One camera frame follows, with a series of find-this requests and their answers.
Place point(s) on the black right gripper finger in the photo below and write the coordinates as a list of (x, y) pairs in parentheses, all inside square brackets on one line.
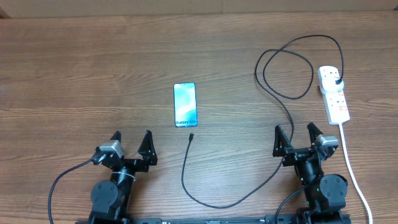
[(282, 145), (314, 132)]

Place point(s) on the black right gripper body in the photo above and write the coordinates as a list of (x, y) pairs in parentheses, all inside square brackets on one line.
[(294, 155)]

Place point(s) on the white power strip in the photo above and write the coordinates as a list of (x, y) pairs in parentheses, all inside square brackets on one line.
[(335, 103)]

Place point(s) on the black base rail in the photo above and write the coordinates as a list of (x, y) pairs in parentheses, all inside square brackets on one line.
[(268, 219)]

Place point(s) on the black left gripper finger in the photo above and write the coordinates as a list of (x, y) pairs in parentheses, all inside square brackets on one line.
[(116, 136), (147, 149)]

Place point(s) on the white charger plug adapter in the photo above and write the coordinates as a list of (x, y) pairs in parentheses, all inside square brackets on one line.
[(330, 85)]

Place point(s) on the blue Galaxy smartphone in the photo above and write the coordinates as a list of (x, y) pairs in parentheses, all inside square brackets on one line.
[(185, 105)]

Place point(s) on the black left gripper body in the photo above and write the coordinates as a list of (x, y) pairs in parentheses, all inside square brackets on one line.
[(135, 164)]

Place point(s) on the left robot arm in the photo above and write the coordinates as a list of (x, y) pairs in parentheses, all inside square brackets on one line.
[(111, 197)]

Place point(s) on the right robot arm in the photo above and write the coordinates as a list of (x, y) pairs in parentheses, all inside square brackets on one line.
[(325, 194)]

